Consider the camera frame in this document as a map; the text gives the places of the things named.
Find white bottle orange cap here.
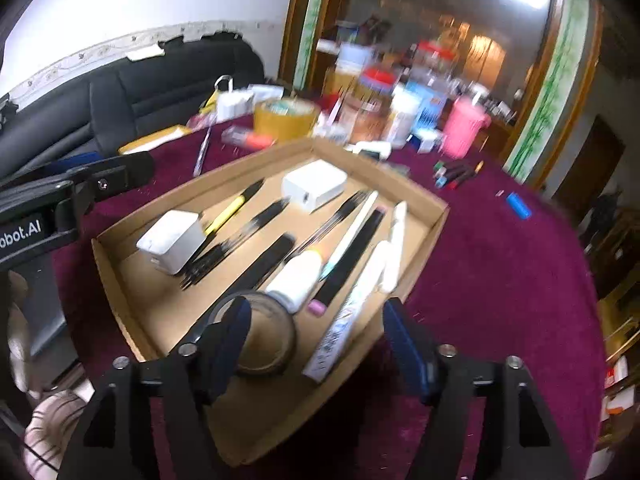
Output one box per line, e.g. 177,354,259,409
265,248,323,314

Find black tape roll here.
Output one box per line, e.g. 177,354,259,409
208,290,297,377

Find small white charger cube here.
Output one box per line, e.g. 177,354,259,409
136,209,206,275

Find clear red eraser case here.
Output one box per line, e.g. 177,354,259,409
220,125,276,151

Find black sofa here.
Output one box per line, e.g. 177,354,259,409
1,32,265,178

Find long white brush pen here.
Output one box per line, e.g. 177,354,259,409
320,191,378,280

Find black mechanical pencil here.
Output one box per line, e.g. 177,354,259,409
180,198,290,290

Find black marker blue cap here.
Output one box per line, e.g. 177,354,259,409
435,165,469,188

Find white supplement jar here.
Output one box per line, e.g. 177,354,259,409
382,84,422,148

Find black marker green cap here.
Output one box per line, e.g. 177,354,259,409
434,160,464,172

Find yellow black pen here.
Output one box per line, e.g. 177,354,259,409
204,179,265,238

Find white grey marker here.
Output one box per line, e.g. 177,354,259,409
380,202,408,294

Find blue label plastic jar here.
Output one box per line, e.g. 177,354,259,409
406,78,449,132

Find clear black gel pen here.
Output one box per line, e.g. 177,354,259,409
284,190,369,262

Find brown wooden door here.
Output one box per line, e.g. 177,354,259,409
553,115,626,223

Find black pen orange cap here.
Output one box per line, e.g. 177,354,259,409
473,160,484,174

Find yellow white flat box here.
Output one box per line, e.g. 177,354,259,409
117,125,192,155

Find small blue white box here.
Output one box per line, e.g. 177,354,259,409
408,129,444,153

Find purple velvet tablecloth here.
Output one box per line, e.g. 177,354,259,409
53,133,605,479

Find wooden cabinet with window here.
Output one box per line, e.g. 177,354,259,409
280,0,604,188

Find white gloved left hand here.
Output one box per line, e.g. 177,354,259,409
1,271,87,479

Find black marker pink cap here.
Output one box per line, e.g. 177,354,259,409
307,206,386,318

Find large white charger block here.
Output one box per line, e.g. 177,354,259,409
281,159,347,214

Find yellow packing tape roll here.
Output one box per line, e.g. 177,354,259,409
254,98,320,142

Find black marker red cap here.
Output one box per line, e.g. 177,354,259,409
447,170,476,190

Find brown cardboard box tray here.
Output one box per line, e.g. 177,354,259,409
92,139,448,466

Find red lid clear jar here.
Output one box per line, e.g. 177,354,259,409
412,41,458,77

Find black marker white caps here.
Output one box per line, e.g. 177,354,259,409
170,233,296,353

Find toothpick jar red lid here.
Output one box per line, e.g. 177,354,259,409
340,66,397,143

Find bamboo painted pillar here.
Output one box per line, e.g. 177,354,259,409
503,0,590,183

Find pink knitted bottle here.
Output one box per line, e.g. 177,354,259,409
442,96,491,158

